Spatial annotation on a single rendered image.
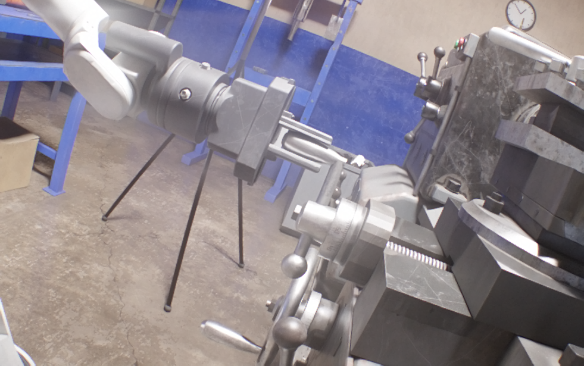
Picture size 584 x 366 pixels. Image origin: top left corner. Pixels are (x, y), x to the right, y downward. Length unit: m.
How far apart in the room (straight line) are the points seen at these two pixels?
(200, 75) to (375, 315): 0.32
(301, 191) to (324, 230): 2.66
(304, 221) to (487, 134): 0.76
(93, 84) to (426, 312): 0.43
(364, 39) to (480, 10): 1.15
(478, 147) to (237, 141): 0.78
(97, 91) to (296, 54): 4.00
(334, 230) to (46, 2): 0.44
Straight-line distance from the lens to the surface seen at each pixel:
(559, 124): 0.66
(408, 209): 1.26
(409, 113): 4.51
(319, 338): 0.71
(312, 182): 3.19
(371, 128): 4.50
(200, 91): 0.56
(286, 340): 0.48
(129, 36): 0.59
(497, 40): 0.77
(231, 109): 0.56
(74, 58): 0.60
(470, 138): 1.23
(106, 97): 0.60
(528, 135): 0.60
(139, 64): 0.60
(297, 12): 4.08
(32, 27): 1.97
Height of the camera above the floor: 1.01
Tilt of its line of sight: 10 degrees down
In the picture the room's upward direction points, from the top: 22 degrees clockwise
